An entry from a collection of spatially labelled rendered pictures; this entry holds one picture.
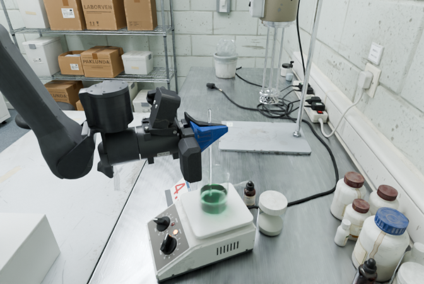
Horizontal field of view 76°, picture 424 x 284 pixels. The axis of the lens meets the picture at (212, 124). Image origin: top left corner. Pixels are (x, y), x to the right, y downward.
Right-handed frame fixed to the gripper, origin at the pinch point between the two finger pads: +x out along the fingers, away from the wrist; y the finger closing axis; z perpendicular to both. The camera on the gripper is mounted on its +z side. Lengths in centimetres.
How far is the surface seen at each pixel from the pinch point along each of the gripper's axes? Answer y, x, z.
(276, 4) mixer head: 28.8, 28.0, 17.7
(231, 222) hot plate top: -6.1, 2.2, -16.9
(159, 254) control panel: -4.8, -11.5, -21.9
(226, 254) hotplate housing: -7.7, 0.7, -23.3
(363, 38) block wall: 31, 63, 6
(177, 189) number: 14.0, -4.4, -23.7
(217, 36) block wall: 230, 81, -28
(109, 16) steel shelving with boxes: 232, -19, -4
